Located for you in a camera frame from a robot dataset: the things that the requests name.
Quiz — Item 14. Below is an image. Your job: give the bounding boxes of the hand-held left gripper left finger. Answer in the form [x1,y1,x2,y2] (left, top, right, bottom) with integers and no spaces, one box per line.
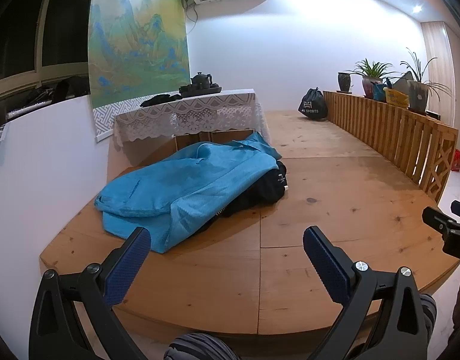
[28,227,152,360]

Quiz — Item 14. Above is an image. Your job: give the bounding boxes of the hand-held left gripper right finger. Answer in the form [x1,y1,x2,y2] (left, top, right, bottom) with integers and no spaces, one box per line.
[303,226,429,360]

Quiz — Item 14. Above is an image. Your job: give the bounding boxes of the blue pinstriped jacket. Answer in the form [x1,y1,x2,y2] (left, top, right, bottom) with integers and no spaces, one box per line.
[94,131,283,254]

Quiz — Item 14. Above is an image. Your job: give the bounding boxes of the person's right leg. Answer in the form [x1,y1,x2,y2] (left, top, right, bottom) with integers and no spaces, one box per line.
[419,293,438,331]

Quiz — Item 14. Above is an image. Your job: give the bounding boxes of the person's leg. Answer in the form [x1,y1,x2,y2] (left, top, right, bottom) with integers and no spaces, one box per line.
[419,293,438,331]
[164,332,240,360]

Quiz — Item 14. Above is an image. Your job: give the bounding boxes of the navy garment yellow pattern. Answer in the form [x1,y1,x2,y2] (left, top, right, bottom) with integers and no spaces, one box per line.
[194,160,289,233]

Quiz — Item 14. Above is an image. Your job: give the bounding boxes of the wooden railing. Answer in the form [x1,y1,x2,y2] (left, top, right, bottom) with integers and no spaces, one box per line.
[323,90,460,205]

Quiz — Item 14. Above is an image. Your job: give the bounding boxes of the person's left leg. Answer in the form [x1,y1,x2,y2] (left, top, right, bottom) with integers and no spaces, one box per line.
[164,332,240,360]

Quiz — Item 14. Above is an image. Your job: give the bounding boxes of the yellow basket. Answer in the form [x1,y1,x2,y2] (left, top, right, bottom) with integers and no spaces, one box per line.
[383,87,410,109]

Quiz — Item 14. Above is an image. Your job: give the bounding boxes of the blue pot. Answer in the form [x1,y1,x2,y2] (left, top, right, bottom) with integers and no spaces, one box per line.
[371,82,388,102]

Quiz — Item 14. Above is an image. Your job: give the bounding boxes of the low wooden table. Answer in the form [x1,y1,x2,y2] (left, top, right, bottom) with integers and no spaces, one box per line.
[174,129,255,152]

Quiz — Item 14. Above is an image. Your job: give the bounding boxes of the white lace tablecloth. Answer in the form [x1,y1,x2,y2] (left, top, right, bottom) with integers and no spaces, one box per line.
[114,89,270,149]

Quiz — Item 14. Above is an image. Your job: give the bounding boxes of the dark ceramic pot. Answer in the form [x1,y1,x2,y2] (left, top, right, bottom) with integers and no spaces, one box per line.
[337,72,353,94]

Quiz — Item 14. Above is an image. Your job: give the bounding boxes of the black cloth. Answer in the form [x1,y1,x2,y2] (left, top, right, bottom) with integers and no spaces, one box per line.
[140,93,183,107]

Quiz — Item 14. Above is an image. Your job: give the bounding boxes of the dark teapot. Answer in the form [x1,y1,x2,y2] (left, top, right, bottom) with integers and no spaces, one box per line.
[190,71,214,87]

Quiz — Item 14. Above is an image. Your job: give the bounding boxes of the landscape painting scroll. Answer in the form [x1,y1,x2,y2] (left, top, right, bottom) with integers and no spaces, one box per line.
[87,0,190,144]

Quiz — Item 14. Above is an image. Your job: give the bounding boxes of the window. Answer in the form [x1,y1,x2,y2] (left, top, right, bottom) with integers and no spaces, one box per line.
[0,0,97,136]

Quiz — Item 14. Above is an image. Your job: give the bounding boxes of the black drawstring bag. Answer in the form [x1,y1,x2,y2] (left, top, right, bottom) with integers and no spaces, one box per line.
[298,88,329,121]

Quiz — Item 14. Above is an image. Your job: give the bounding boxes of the black power cord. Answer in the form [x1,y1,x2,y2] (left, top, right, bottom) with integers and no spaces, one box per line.
[183,0,199,34]

